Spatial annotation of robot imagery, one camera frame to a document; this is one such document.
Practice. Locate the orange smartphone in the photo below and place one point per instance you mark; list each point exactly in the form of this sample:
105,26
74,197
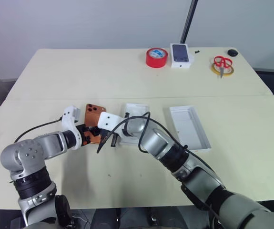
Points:
92,115

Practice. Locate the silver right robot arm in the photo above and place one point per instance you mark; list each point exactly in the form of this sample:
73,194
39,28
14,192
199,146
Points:
198,176

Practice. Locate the small black round object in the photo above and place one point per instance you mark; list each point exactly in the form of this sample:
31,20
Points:
232,52

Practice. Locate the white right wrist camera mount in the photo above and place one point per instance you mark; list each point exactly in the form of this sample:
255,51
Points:
109,120

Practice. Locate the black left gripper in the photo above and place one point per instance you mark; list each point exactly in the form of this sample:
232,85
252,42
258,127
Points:
84,136

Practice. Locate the white phone box lid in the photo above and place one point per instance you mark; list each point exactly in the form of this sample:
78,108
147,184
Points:
189,126

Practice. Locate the tiny black screw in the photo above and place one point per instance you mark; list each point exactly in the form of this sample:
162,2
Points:
197,51

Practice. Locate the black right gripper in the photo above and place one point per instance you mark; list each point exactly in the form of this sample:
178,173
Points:
109,134

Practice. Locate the white phone box base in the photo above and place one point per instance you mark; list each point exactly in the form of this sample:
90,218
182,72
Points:
135,109

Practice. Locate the thin yellow tape roll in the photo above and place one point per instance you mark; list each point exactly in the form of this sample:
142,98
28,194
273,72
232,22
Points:
232,71

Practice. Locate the red tape roll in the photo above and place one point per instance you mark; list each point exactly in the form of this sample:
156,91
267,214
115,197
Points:
156,59

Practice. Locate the white printed phone box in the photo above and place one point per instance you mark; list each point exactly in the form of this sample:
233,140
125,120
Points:
180,56

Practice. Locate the black metal pole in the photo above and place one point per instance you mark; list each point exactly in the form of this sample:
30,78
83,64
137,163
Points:
188,21

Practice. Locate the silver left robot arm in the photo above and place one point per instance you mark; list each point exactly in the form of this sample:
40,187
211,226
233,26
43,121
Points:
33,152

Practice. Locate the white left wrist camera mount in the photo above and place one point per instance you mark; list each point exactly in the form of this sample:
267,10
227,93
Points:
68,119

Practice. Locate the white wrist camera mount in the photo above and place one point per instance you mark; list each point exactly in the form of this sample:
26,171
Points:
68,119
109,120

